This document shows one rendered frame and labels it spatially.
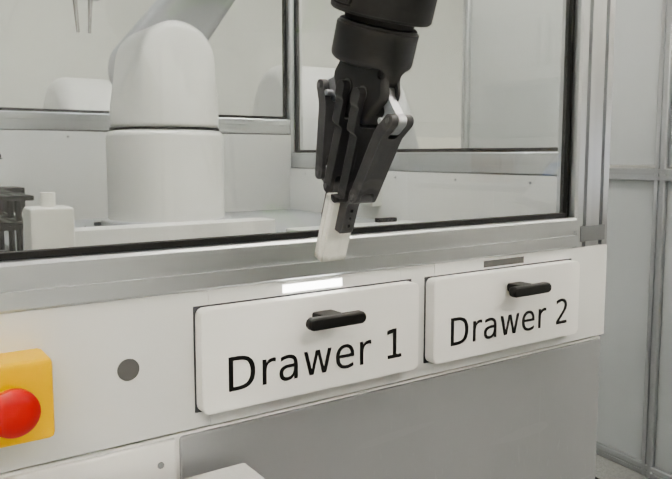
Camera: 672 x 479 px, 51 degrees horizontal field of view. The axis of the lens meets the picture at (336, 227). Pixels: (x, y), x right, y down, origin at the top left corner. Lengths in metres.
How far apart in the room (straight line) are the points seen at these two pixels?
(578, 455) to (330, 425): 0.50
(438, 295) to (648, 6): 1.87
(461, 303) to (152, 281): 0.41
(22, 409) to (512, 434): 0.70
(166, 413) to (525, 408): 0.56
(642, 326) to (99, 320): 2.16
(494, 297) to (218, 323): 0.41
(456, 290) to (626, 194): 1.75
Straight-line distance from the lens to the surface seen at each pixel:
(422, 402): 0.96
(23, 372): 0.67
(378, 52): 0.63
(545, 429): 1.16
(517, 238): 1.04
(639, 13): 2.66
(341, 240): 0.71
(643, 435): 2.71
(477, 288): 0.96
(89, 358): 0.72
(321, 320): 0.76
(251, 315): 0.76
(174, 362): 0.75
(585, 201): 1.15
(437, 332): 0.92
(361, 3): 0.62
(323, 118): 0.70
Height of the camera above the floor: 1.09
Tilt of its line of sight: 6 degrees down
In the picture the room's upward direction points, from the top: straight up
